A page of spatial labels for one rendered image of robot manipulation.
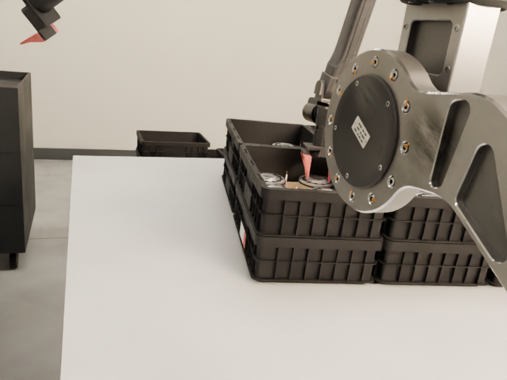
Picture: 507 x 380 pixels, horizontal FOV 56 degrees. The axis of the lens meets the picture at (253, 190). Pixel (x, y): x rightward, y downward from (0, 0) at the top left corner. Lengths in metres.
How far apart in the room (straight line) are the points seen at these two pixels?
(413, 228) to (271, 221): 0.33
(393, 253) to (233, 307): 0.40
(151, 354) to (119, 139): 3.70
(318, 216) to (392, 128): 0.53
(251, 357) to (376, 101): 0.50
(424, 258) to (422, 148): 0.70
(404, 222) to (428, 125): 0.64
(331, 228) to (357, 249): 0.08
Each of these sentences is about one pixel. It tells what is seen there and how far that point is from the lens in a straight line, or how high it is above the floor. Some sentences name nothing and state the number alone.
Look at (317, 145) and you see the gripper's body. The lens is 1.30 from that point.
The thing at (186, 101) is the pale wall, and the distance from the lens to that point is 4.48.
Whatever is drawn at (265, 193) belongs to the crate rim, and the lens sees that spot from 0.99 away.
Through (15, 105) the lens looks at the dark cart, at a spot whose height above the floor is 0.83.
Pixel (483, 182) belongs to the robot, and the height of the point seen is 1.13.
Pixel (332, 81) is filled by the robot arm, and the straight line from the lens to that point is 1.27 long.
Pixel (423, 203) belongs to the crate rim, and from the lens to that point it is 1.12.
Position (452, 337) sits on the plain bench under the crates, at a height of 0.70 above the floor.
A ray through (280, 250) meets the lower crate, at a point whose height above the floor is 0.78.
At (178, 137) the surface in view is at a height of 0.56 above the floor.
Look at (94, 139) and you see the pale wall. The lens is 4.46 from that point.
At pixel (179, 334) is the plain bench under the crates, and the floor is 0.70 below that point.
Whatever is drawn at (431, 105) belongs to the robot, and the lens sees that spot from 0.51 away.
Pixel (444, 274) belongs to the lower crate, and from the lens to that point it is 1.24.
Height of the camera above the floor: 1.23
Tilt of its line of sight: 18 degrees down
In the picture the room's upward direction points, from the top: 7 degrees clockwise
